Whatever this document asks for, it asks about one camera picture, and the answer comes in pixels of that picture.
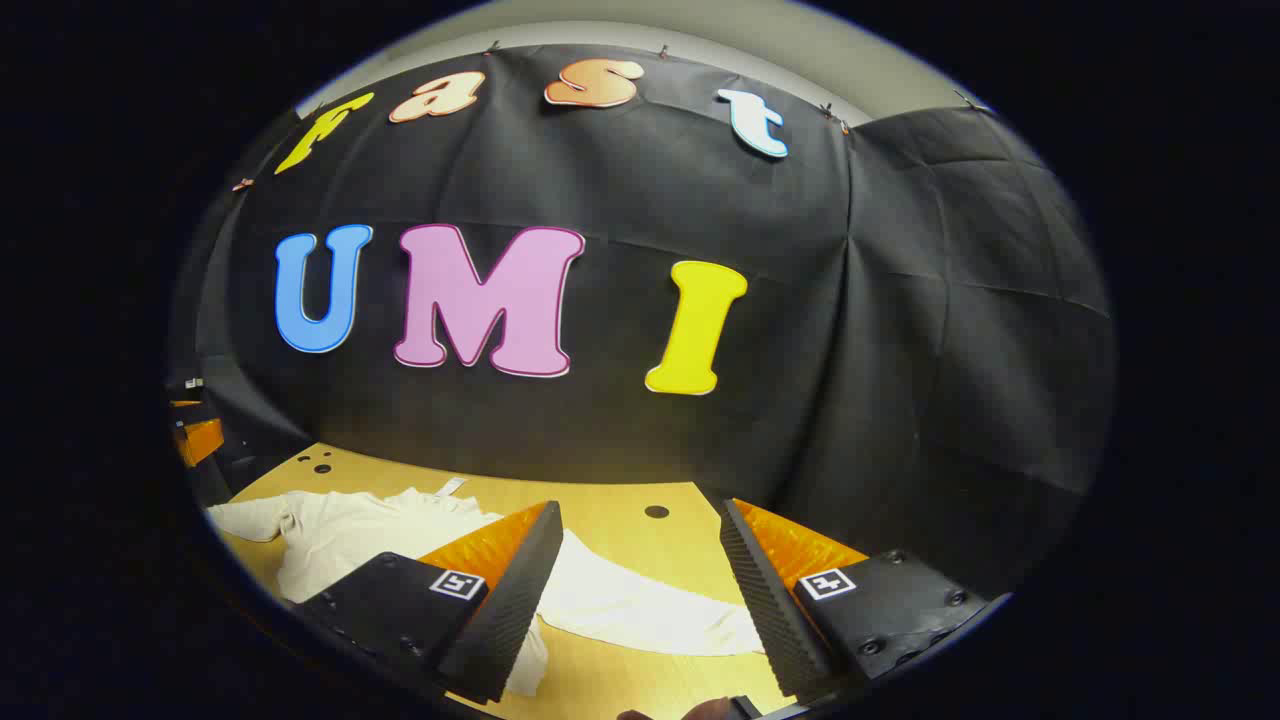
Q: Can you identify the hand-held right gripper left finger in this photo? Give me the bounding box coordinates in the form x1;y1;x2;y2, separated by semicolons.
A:
290;500;564;706

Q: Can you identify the white long-sleeved garment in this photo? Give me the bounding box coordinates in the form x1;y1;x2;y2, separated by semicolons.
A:
205;478;766;698

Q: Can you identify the black backdrop cloth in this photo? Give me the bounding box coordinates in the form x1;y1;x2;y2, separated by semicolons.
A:
170;45;1116;601

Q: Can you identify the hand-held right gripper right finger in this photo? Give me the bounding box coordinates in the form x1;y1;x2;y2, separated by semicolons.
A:
720;498;1011;706

